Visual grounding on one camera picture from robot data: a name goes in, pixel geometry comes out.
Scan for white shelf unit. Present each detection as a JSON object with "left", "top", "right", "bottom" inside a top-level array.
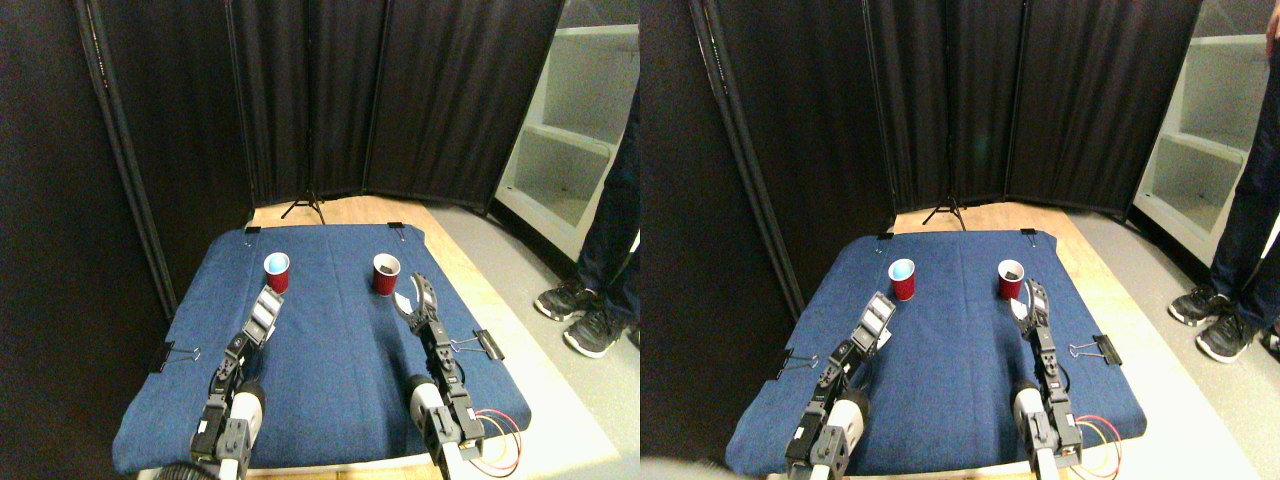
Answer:
[
  {"left": 1133, "top": 35, "right": 1280, "bottom": 266},
  {"left": 495, "top": 25, "right": 641, "bottom": 263}
]

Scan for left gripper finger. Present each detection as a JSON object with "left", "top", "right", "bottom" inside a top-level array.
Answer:
[
  {"left": 855, "top": 291, "right": 899, "bottom": 354},
  {"left": 245, "top": 285, "right": 287, "bottom": 347}
]

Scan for person's legs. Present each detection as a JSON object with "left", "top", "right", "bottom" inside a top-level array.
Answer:
[
  {"left": 1195, "top": 55, "right": 1280, "bottom": 364},
  {"left": 535, "top": 85, "right": 641, "bottom": 359}
]

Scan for curtain stand foot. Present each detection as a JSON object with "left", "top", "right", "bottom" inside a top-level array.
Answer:
[
  {"left": 922, "top": 193, "right": 967, "bottom": 231},
  {"left": 281, "top": 188, "right": 327, "bottom": 226}
]

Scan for red cup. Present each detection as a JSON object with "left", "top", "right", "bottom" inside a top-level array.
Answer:
[
  {"left": 263, "top": 252, "right": 292, "bottom": 296},
  {"left": 888, "top": 258, "right": 918, "bottom": 303},
  {"left": 372, "top": 253, "right": 402, "bottom": 299},
  {"left": 997, "top": 259, "right": 1027, "bottom": 302}
]

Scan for curtain stand pole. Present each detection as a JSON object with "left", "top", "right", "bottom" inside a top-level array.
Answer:
[
  {"left": 690, "top": 0, "right": 807, "bottom": 319},
  {"left": 75, "top": 0, "right": 179, "bottom": 319}
]

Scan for dark blue cloth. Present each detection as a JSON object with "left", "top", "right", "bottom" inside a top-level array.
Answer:
[
  {"left": 725, "top": 230, "right": 1149, "bottom": 477},
  {"left": 112, "top": 222, "right": 533, "bottom": 476}
]

